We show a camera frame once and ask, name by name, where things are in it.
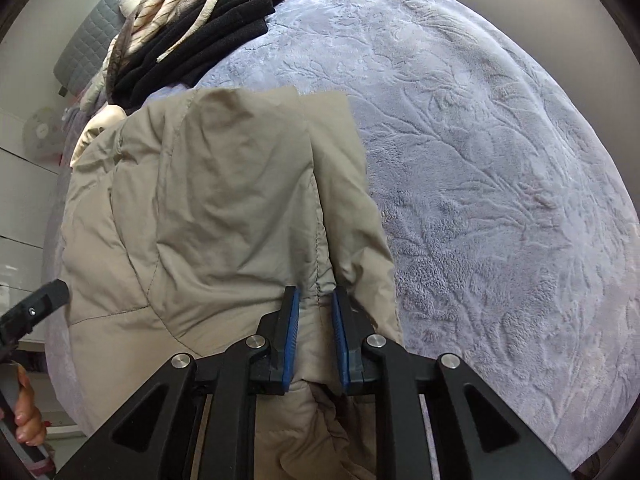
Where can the cream padded cloth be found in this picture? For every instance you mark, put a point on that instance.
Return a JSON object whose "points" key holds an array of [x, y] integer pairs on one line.
{"points": [[95, 122]]}

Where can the beige puffer jacket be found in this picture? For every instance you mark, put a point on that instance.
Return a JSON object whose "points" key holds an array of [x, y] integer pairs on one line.
{"points": [[225, 210]]}

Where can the grey quilted headboard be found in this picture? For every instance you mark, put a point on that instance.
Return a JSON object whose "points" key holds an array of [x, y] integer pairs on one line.
{"points": [[85, 55]]}

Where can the white electric fan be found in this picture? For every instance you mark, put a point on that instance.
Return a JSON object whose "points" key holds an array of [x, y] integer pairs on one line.
{"points": [[40, 130]]}

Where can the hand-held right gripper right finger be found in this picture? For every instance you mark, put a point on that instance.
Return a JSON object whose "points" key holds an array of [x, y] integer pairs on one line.
{"points": [[340, 345]]}

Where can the person's left hand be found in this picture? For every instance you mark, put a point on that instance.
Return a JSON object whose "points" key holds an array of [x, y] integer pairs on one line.
{"points": [[30, 420]]}

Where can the black fleece garment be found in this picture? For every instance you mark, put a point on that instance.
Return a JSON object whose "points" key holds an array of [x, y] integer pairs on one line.
{"points": [[235, 10]]}

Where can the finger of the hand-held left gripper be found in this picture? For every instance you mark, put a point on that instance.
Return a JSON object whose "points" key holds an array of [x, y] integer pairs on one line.
{"points": [[35, 307]]}

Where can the cream striped cloth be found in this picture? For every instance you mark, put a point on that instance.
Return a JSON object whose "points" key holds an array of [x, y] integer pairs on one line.
{"points": [[160, 5]]}

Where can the grey embossed plush blanket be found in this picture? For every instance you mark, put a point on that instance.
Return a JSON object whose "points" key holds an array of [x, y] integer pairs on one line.
{"points": [[475, 160]]}

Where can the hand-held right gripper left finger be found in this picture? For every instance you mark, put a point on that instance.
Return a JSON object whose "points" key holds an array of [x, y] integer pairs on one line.
{"points": [[291, 340]]}

